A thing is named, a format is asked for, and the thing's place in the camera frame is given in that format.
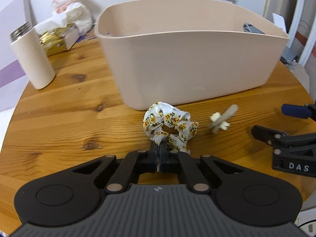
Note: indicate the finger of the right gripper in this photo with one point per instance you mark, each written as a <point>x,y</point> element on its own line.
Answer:
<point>279,140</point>
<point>299,111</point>

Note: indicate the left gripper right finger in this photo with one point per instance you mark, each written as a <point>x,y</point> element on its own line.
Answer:
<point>184,167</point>

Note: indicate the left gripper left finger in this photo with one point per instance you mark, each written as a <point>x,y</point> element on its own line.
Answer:
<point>126,171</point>

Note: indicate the floral fabric scrunchie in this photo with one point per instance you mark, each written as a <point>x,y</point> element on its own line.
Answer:
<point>163,122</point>

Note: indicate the beige flower hair clip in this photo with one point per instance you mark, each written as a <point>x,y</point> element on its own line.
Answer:
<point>219,121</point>

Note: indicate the white phone stand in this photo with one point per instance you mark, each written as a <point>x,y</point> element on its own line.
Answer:
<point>279,21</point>

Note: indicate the white framed wardrobe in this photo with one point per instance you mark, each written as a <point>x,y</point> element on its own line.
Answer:
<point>299,18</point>

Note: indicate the beige plastic storage basket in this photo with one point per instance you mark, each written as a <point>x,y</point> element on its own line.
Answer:
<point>182,51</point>

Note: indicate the cream thermos bottle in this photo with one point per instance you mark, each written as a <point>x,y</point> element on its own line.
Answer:
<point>32,57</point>

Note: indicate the gold white tissue box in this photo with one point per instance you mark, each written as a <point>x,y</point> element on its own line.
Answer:
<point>59,40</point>

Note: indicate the white plush lamb toy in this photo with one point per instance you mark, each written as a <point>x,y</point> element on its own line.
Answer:
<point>67,12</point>

